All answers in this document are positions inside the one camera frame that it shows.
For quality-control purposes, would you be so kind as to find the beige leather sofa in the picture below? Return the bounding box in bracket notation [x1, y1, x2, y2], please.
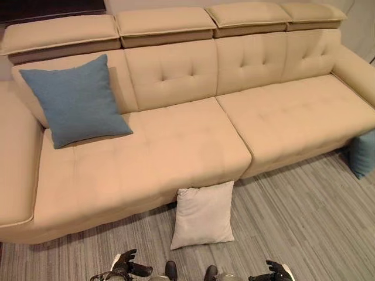
[0, 1, 375, 245]

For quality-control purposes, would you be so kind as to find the teal throw cushion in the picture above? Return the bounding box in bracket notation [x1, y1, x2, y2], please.
[349, 136, 375, 180]

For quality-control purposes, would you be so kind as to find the beige tufted sofa seat cushion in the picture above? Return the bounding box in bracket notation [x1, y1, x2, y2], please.
[216, 73, 375, 180]
[31, 96, 253, 244]

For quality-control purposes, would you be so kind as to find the dark wooden cabinet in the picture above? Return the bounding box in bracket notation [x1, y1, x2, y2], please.
[0, 0, 107, 23]

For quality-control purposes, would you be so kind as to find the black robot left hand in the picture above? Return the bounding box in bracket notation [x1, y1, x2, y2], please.
[112, 248, 154, 276]

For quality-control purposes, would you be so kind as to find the light grey square throw cushion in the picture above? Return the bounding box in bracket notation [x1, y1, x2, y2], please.
[170, 180, 235, 251]

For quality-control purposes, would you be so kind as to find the blue square throw cushion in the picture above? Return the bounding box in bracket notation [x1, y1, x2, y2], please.
[18, 54, 134, 150]

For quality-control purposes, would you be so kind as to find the beige sofa headrest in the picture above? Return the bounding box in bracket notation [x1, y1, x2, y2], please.
[281, 1, 348, 32]
[113, 6, 217, 49]
[0, 14, 122, 64]
[204, 2, 294, 39]

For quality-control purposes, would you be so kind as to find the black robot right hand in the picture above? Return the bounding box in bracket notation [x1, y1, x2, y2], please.
[265, 259, 294, 281]

